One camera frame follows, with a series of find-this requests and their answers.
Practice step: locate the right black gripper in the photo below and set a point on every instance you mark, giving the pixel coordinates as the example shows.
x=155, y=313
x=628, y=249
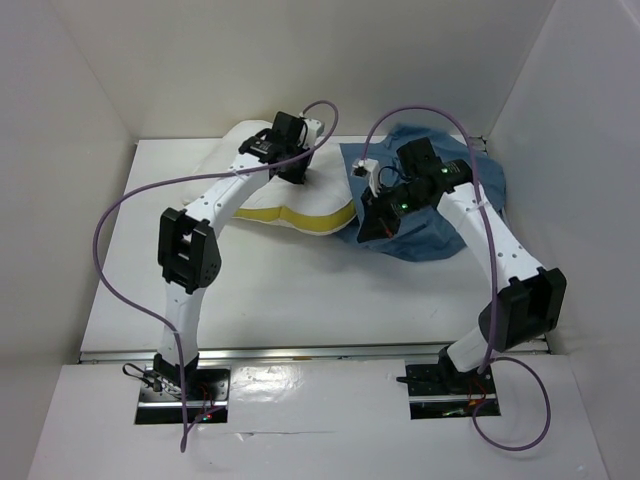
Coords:
x=376, y=224

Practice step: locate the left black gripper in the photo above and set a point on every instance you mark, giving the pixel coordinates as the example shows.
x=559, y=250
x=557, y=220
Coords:
x=295, y=176

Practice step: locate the blue pillowcase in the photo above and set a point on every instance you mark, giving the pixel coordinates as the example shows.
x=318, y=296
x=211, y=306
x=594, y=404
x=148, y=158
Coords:
x=423, y=235

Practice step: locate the white pillow yellow edge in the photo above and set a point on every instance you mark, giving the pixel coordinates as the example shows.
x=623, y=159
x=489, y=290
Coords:
x=322, y=205

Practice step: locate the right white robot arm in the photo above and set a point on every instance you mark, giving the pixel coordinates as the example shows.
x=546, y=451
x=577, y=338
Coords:
x=526, y=297

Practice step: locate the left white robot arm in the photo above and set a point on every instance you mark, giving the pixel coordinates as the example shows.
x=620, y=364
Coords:
x=188, y=251

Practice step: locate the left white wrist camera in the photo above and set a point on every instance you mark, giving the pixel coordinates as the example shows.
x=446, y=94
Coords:
x=312, y=129

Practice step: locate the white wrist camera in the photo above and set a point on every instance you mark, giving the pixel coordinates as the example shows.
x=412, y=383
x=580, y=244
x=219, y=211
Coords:
x=368, y=169
x=312, y=129

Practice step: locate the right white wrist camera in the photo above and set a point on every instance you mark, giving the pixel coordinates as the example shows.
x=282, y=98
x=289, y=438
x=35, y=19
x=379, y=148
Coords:
x=368, y=169

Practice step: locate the aluminium side rail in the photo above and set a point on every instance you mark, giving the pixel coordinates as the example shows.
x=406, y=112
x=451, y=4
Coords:
x=480, y=145

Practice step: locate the aluminium front rail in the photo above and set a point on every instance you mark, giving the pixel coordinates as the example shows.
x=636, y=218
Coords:
x=331, y=352

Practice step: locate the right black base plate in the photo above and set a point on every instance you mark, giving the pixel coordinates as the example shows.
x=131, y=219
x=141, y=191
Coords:
x=433, y=397

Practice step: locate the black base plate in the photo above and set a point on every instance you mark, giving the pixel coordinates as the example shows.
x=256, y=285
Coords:
x=159, y=401
x=433, y=397

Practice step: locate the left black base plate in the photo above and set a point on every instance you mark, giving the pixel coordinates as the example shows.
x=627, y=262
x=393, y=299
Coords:
x=159, y=401

